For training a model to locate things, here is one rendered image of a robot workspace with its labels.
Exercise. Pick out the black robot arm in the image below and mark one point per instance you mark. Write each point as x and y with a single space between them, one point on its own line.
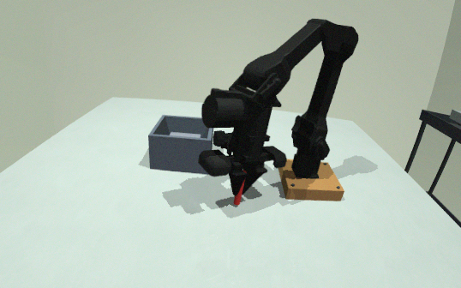
267 76

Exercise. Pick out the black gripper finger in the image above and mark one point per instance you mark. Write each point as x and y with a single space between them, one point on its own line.
236 180
252 175

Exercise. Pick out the dark red peg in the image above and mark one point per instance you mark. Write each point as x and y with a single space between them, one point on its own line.
239 195

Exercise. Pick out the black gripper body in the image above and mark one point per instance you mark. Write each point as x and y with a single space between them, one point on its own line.
248 149

